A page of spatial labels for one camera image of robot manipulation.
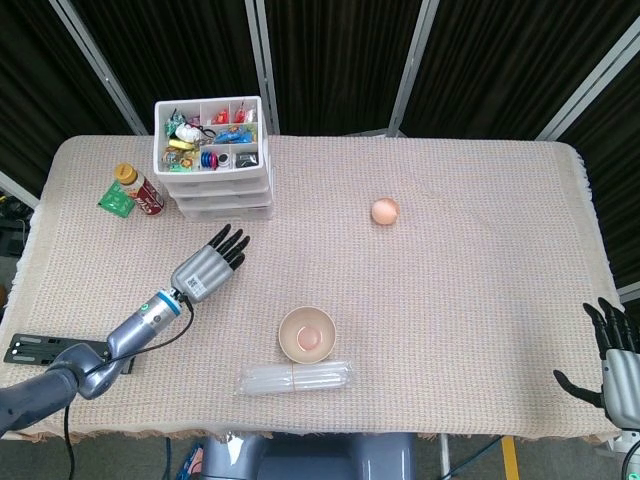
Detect white drawer organizer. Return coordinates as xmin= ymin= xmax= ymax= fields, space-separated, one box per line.
xmin=153 ymin=95 xmax=276 ymax=221

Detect colourful snack packets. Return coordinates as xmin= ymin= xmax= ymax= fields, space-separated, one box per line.
xmin=159 ymin=148 xmax=196 ymax=174

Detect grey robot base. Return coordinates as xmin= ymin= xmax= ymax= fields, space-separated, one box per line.
xmin=199 ymin=432 xmax=416 ymax=480

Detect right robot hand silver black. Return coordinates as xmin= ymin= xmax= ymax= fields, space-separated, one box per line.
xmin=552 ymin=297 xmax=640 ymax=431

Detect brown eggshell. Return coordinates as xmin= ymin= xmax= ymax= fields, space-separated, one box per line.
xmin=370 ymin=197 xmax=401 ymax=226

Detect clear wrapped straw bundle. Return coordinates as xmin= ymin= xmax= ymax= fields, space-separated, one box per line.
xmin=234 ymin=357 xmax=356 ymax=399

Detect blue printed package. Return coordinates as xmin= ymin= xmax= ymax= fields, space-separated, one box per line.
xmin=179 ymin=442 xmax=206 ymax=480

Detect blue packet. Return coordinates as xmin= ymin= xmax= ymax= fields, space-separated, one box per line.
xmin=214 ymin=127 xmax=251 ymax=145

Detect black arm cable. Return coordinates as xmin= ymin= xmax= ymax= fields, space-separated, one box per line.
xmin=62 ymin=294 xmax=196 ymax=480

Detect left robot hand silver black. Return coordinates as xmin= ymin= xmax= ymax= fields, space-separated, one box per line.
xmin=170 ymin=223 xmax=251 ymax=305

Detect black folding stand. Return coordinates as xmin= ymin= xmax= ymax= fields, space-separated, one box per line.
xmin=3 ymin=333 xmax=136 ymax=375

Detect beige woven tablecloth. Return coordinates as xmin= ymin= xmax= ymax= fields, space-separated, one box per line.
xmin=0 ymin=134 xmax=626 ymax=446

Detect white metal table leg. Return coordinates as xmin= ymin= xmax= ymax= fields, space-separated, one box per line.
xmin=437 ymin=433 xmax=454 ymax=479

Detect red coffee bottle yellow cap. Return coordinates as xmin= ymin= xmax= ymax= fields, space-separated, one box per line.
xmin=113 ymin=163 xmax=166 ymax=217

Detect clear plastic storage bin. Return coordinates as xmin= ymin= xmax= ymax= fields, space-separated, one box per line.
xmin=179 ymin=205 xmax=276 ymax=221

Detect beige bowl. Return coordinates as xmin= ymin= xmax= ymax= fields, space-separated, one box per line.
xmin=278 ymin=305 xmax=337 ymax=364

